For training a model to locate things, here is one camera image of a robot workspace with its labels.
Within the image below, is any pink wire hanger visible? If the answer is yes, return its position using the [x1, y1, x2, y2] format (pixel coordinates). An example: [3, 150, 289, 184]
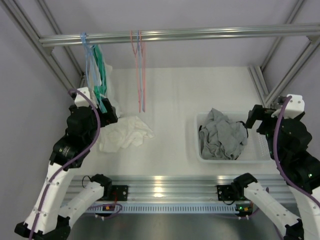
[139, 33, 147, 113]
[130, 30, 141, 113]

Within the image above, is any light blue wire hanger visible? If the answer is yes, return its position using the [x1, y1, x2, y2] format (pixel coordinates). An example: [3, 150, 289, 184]
[136, 30, 144, 113]

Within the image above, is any black tank top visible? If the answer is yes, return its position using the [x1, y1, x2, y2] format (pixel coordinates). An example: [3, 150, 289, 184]
[235, 121, 249, 160]

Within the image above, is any grey garment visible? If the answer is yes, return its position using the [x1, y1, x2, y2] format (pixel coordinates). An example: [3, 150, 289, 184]
[198, 125, 214, 160]

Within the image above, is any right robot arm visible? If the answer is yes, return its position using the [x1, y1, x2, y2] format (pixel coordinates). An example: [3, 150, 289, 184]
[231, 105, 320, 240]

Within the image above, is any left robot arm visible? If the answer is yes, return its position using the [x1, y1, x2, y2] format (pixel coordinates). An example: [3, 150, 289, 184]
[14, 98, 118, 240]

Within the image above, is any white garment pile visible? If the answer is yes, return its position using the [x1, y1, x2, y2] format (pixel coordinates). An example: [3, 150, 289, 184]
[97, 64, 155, 153]

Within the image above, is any white plastic basket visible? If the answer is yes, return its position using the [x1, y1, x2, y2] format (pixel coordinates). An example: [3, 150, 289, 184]
[193, 112, 273, 165]

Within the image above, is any bundle of coloured hangers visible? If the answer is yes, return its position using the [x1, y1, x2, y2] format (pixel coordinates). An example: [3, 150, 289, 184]
[80, 32, 122, 118]

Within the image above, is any right aluminium frame post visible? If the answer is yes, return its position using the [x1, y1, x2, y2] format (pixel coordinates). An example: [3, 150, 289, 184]
[248, 0, 320, 106]

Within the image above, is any aluminium frame post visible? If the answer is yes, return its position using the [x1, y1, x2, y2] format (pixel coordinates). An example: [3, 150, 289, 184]
[248, 0, 320, 106]
[0, 0, 84, 89]

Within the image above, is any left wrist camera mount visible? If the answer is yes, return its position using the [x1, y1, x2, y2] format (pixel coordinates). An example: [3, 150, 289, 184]
[68, 86, 96, 108]

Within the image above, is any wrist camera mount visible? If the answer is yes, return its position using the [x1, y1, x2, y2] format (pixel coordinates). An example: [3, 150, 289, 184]
[68, 86, 96, 108]
[271, 94, 305, 119]

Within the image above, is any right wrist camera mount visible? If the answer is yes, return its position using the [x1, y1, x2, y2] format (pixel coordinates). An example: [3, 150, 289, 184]
[271, 94, 305, 119]

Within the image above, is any left aluminium frame post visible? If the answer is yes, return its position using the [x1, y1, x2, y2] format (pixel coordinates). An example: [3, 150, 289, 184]
[0, 0, 84, 89]

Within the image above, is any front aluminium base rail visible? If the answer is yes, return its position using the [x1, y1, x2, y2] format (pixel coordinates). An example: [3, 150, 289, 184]
[63, 174, 296, 204]

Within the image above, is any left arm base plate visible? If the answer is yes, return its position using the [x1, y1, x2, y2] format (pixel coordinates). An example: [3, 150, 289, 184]
[101, 185, 129, 202]

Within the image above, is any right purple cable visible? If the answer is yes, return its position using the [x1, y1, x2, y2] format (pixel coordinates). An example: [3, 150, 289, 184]
[249, 96, 320, 238]

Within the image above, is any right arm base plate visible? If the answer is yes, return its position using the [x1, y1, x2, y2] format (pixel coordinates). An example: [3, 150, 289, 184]
[216, 184, 247, 202]

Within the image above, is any perforated cable duct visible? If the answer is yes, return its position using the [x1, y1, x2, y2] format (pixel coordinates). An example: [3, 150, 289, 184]
[85, 202, 252, 214]

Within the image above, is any aluminium hanging rail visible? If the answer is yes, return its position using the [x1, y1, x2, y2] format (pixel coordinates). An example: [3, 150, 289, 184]
[38, 22, 320, 50]

